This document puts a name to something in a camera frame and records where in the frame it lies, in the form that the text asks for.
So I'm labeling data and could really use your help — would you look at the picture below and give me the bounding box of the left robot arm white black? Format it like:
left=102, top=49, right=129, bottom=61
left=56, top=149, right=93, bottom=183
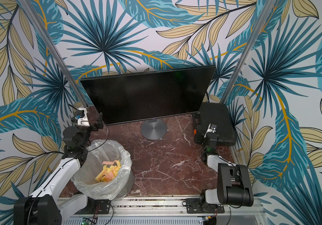
left=13, top=108, right=104, bottom=225

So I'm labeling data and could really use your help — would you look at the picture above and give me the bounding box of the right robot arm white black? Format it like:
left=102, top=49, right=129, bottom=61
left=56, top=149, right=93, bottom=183
left=199, top=132, right=254, bottom=212

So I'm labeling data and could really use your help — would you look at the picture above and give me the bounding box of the black computer monitor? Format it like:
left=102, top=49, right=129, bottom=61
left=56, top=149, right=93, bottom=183
left=80, top=65, right=216, bottom=125

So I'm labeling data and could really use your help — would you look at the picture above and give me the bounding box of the pile of discarded sticky notes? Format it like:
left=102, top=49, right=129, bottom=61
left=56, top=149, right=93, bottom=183
left=95, top=160, right=121, bottom=182

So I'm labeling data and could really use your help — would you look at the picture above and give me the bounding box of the grey round monitor stand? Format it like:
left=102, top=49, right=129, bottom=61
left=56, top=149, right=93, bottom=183
left=141, top=119, right=167, bottom=140

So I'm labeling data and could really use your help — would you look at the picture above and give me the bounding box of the bin with clear plastic bag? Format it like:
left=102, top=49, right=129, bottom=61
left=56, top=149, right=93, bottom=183
left=71, top=140, right=134, bottom=200

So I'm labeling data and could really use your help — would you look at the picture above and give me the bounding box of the black plastic tool case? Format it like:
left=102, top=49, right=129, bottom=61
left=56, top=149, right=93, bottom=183
left=192, top=102, right=236, bottom=146

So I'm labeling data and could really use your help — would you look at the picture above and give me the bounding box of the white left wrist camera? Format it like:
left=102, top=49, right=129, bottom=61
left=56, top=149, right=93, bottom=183
left=71, top=107, right=90, bottom=128

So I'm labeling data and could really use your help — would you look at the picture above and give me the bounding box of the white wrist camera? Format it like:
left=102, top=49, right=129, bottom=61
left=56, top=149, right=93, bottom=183
left=204, top=123, right=217, bottom=138
left=71, top=107, right=90, bottom=128

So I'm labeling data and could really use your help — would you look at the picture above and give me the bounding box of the aluminium left corner post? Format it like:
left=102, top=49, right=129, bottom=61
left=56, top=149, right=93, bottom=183
left=17, top=0, right=88, bottom=108

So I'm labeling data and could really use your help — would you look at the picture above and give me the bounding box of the aluminium corner post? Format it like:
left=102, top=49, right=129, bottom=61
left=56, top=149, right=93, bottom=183
left=17, top=0, right=88, bottom=108
left=220, top=0, right=276, bottom=104

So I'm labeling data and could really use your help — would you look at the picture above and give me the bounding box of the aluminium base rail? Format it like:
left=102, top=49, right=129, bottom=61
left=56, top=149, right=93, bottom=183
left=23, top=196, right=268, bottom=225

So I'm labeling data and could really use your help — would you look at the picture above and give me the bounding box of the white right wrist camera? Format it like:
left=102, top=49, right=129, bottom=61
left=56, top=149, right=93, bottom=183
left=204, top=123, right=217, bottom=138

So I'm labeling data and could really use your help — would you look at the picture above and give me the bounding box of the aluminium right corner post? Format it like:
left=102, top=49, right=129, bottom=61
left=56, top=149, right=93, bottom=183
left=220, top=0, right=276, bottom=104

